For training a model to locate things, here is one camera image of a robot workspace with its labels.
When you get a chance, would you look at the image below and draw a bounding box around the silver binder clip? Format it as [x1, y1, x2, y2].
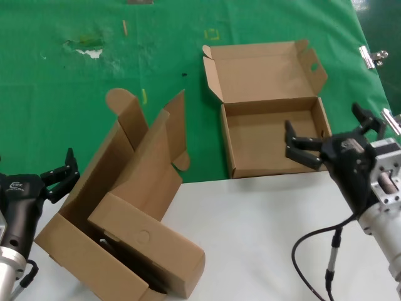
[380, 108, 401, 136]
[358, 45, 389, 70]

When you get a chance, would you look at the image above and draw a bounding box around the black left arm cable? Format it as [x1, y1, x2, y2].
[11, 259, 40, 301]

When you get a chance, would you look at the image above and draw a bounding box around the brown cardboard mailer box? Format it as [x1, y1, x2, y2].
[202, 39, 333, 179]

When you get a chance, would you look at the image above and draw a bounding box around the green table cloth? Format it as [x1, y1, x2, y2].
[0, 0, 401, 201]

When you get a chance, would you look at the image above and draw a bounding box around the large open brown cardboard box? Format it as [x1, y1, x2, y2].
[34, 87, 169, 301]

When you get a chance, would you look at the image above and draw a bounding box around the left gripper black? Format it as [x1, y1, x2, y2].
[0, 147, 79, 256]

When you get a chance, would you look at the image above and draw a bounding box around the cable with grey connector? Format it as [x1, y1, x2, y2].
[325, 227, 344, 301]

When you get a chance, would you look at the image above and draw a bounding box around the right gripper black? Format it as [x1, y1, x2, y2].
[284, 103, 386, 217]

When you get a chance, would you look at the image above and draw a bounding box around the brown cardboard box round dimple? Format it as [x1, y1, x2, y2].
[86, 89, 206, 298]

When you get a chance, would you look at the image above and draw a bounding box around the black curved cable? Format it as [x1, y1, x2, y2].
[291, 215, 360, 301]

